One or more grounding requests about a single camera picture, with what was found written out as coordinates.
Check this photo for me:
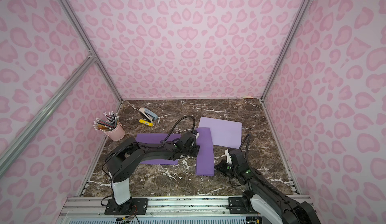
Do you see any dark purple paper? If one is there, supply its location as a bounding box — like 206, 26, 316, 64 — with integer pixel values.
135, 133, 182, 166
196, 127, 215, 176

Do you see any light lilac paper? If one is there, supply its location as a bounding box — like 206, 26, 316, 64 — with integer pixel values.
199, 117, 242, 149

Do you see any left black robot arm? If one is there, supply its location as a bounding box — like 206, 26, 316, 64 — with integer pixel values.
105, 130, 200, 206

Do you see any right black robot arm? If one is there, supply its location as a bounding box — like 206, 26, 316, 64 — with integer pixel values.
215, 149, 320, 224

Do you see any grey beige stapler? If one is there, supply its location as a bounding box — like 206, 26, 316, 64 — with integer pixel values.
139, 107, 158, 123

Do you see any yellow glue stick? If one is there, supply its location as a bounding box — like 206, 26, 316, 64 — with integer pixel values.
139, 119, 153, 127

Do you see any pink pencil cup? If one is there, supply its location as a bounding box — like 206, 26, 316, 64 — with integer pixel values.
105, 123, 125, 141

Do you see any bundle of pencils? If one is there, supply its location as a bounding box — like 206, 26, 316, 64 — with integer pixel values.
93, 111, 120, 132

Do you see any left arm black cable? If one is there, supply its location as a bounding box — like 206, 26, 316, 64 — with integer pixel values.
162, 116, 196, 143

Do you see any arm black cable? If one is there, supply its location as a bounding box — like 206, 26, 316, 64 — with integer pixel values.
162, 116, 196, 143
239, 133, 252, 167

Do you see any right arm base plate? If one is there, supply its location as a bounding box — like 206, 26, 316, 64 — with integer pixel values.
227, 196, 269, 215

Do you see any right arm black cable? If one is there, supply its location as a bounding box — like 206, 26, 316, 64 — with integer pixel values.
239, 133, 252, 167

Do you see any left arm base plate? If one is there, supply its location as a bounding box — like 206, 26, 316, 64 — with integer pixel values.
104, 198, 149, 216

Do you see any aluminium front rail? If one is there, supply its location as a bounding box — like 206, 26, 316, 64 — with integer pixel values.
57, 194, 320, 224

